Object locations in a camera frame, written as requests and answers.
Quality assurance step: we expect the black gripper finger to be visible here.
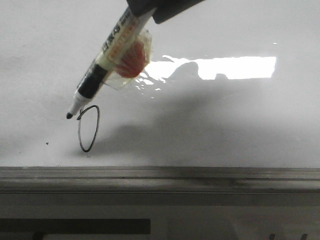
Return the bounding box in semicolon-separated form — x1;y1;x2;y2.
126;0;203;24

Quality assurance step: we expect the black and white whiteboard marker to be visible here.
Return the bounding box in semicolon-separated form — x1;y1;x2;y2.
66;7;156;119

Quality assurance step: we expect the red magnet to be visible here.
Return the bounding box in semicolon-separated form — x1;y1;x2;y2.
104;29;152;90

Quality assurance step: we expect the white whiteboard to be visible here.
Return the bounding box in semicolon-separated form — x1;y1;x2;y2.
0;0;320;168

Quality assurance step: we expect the grey aluminium whiteboard frame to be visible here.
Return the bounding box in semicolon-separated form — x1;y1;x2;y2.
0;166;320;193

